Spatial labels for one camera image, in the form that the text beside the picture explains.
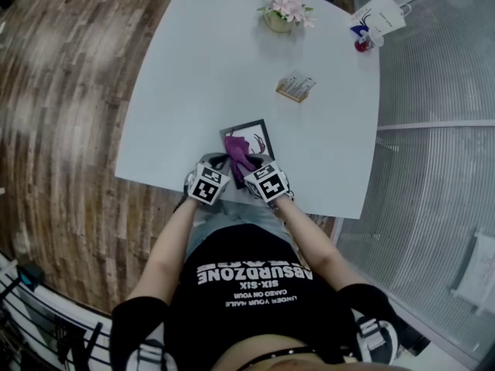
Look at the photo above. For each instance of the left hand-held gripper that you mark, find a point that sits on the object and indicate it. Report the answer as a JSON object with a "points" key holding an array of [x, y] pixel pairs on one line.
{"points": [[207, 186]]}

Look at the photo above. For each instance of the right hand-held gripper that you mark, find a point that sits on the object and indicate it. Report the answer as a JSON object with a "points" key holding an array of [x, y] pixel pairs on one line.
{"points": [[268, 184]]}

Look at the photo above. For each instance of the purple cleaning cloth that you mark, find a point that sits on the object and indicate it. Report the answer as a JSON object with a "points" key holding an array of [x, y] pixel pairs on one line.
{"points": [[236, 149]]}

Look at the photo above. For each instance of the black framed deer picture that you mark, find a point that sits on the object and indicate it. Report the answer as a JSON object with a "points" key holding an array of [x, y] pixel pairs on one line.
{"points": [[255, 130]]}

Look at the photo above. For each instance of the person's right forearm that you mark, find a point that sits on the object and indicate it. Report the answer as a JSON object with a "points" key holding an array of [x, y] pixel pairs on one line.
{"points": [[315, 242]]}

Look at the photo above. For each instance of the person's left forearm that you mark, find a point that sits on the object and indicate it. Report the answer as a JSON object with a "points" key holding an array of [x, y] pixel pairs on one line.
{"points": [[168, 253]]}

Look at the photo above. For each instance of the grey jeans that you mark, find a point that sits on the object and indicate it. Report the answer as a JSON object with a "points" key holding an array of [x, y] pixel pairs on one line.
{"points": [[241, 215]]}

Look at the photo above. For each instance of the wooden card holder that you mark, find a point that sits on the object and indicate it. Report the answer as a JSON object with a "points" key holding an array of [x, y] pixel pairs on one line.
{"points": [[295, 87]]}

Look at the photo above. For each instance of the white table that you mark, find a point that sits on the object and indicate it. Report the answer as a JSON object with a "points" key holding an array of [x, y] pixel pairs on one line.
{"points": [[216, 72]]}

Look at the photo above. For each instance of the black printed t-shirt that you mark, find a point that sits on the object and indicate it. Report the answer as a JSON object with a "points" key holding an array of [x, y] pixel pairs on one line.
{"points": [[251, 315]]}

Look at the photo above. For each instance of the pink flowers in pot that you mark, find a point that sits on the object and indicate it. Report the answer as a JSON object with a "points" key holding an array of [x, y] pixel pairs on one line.
{"points": [[286, 10]]}

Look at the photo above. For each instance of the red cup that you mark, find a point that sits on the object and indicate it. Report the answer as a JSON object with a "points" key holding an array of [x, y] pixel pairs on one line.
{"points": [[363, 44]]}

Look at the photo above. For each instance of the white paper bag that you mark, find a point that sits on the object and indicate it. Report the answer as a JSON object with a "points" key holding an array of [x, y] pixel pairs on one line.
{"points": [[381, 14]]}

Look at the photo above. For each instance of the black metal rack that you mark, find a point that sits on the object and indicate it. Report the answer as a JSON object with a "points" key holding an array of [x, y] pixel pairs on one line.
{"points": [[38, 323]]}

